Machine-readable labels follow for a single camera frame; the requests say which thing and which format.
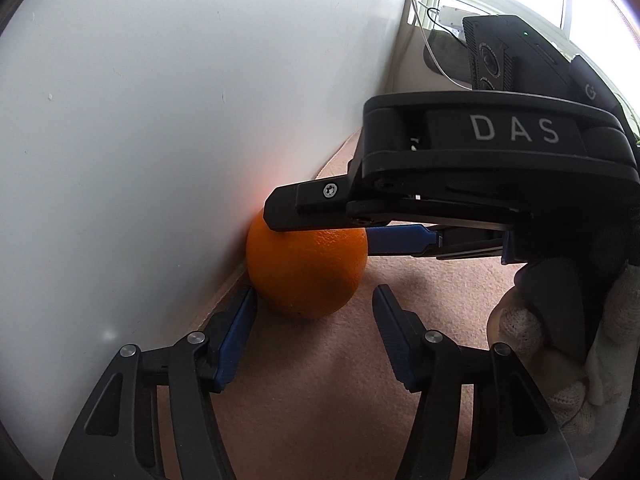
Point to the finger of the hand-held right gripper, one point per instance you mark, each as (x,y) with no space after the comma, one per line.
(305,207)
(395,240)

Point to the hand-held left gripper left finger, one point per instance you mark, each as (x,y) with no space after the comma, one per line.
(240,330)

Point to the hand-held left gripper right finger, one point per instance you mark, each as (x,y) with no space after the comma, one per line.
(392,330)

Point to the smooth orange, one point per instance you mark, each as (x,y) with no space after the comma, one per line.
(305,270)

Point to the person's right hand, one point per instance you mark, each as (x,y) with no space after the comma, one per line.
(515,330)

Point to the white charger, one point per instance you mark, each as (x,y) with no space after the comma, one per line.
(452,17)

